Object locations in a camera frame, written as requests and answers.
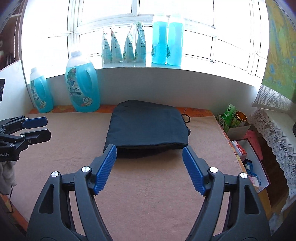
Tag black pants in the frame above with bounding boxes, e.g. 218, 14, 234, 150
104, 100, 191, 158

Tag left white gloved hand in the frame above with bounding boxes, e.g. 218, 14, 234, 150
0, 161, 16, 195

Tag left blue detergent bottle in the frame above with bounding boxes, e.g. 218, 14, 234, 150
30, 68, 54, 113

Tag blue detergent bottle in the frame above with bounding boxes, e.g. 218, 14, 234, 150
65, 51, 100, 113
30, 68, 54, 113

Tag white cabinet panel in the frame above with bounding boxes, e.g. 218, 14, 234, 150
1, 61, 33, 120

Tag right blue detergent bottle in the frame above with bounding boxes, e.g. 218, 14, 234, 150
65, 51, 100, 113

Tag orange floral bedsheet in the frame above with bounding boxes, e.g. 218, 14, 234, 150
28, 104, 273, 220

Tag beige blanket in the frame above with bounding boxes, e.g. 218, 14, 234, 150
9, 112, 243, 241

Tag white refill pouch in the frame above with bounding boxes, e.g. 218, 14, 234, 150
134, 22, 147, 62
123, 24, 135, 62
101, 29, 112, 64
111, 30, 123, 62

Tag cardboard box with items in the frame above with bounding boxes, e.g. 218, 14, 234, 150
216, 114, 270, 193

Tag gold tin can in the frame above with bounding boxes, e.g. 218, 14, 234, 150
230, 111, 247, 128

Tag white lace tablecloth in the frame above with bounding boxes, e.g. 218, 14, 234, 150
250, 84, 295, 200

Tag blue bottle on windowsill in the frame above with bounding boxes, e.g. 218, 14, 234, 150
166, 16, 184, 66
151, 15, 168, 64

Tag black cable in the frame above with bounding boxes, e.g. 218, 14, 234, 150
6, 185, 15, 214

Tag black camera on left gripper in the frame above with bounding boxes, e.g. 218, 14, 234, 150
0, 79, 5, 101

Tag wall map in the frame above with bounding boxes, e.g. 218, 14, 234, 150
262, 1, 295, 102

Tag white window frame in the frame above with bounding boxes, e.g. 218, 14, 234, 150
21, 1, 269, 77

